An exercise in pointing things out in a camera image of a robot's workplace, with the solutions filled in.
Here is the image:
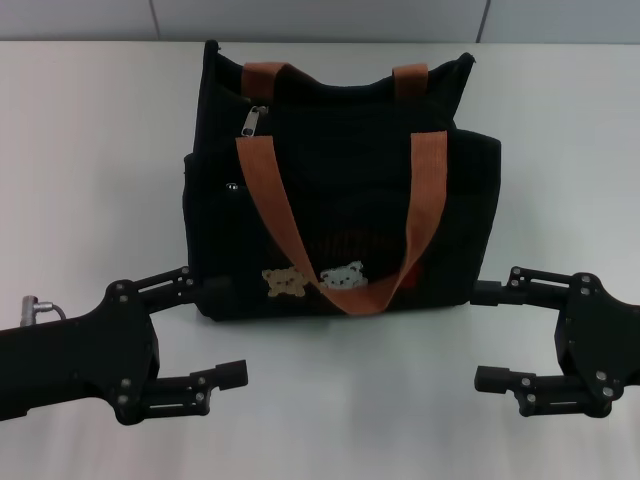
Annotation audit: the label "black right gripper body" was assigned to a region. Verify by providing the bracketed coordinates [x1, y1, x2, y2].
[553, 272, 640, 417]

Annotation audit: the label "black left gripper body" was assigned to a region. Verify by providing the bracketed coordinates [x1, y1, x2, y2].
[0, 279, 161, 427]

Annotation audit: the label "silver zipper pull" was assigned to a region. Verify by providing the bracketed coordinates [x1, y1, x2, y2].
[241, 103, 269, 137]

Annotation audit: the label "black food bag orange straps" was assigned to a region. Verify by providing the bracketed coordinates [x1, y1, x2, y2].
[182, 38, 503, 321]

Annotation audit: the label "left gripper cable connector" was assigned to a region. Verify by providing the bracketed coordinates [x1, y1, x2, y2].
[20, 295, 67, 329]

